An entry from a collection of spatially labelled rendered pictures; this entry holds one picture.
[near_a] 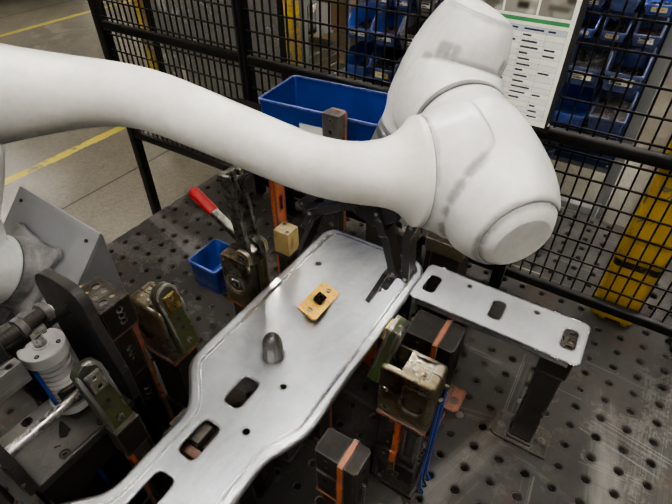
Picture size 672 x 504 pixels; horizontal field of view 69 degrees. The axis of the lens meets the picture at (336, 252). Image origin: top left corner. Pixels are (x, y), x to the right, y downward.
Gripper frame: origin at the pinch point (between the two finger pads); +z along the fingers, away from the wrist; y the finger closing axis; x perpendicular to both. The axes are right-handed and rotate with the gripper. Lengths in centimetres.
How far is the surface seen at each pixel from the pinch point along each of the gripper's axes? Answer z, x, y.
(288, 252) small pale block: 11.3, 6.4, -11.1
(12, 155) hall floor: 197, 100, -250
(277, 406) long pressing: 10.8, -19.3, 5.9
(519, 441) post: 23, 15, 46
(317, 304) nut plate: 9.2, -1.0, 0.1
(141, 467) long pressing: 15.5, -35.4, -2.7
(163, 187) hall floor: 155, 123, -143
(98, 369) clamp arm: 10.3, -31.9, -14.9
